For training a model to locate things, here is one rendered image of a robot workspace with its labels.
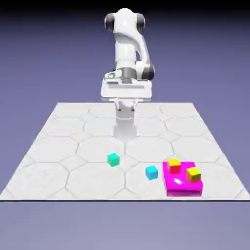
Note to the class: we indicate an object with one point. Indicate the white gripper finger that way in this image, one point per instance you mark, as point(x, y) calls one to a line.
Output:
point(117, 106)
point(134, 106)

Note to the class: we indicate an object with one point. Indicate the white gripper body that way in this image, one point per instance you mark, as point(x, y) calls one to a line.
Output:
point(127, 91)

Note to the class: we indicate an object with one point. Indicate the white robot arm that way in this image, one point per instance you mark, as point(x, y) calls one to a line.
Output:
point(125, 39)

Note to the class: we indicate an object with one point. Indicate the small green cube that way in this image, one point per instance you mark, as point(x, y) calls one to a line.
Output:
point(113, 159)

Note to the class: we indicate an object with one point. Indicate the small cyan cube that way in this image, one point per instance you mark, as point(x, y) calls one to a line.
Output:
point(151, 172)

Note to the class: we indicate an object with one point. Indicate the small yellow cube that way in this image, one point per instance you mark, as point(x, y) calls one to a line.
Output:
point(193, 174)
point(174, 166)

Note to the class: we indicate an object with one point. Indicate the large magenta box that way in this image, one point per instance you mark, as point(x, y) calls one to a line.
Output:
point(181, 185)

